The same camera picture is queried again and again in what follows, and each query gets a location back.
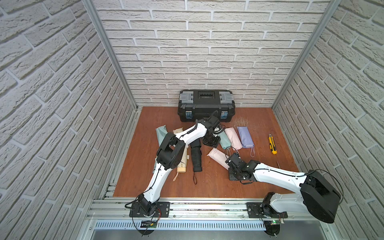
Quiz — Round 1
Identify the mint green sleeved umbrella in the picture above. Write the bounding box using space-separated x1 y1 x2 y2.
219 131 232 156

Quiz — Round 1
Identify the black sleeved umbrella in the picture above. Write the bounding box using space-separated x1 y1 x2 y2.
191 147 202 185

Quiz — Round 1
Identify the black umbrella sleeve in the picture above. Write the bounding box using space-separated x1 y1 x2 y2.
190 139 202 149

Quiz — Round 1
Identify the cream umbrella sleeve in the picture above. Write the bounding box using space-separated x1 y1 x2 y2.
173 128 183 135

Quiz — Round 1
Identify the cream sleeved umbrella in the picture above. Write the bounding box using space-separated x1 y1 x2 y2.
173 147 189 182

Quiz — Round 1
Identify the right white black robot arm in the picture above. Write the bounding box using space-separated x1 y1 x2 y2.
226 154 342 224

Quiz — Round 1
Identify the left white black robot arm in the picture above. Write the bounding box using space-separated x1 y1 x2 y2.
136 116 220 217

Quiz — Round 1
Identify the light pink sleeved umbrella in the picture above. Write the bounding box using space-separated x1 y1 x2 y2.
225 127 243 154

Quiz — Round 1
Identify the lavender sleeved umbrella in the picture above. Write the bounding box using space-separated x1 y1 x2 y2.
237 127 256 157

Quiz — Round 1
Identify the black plastic toolbox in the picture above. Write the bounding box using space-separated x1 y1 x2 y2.
178 90 236 122

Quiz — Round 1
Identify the yellow utility knife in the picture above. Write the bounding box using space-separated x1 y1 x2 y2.
269 134 277 155

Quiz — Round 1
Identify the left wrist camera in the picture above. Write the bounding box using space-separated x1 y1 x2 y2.
206 110 226 135

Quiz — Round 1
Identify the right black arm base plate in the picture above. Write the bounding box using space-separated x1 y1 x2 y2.
246 202 288 219

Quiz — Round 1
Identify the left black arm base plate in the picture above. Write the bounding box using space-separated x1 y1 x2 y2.
129 202 171 218

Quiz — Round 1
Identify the aluminium mounting rail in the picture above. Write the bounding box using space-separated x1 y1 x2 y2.
86 198 317 231

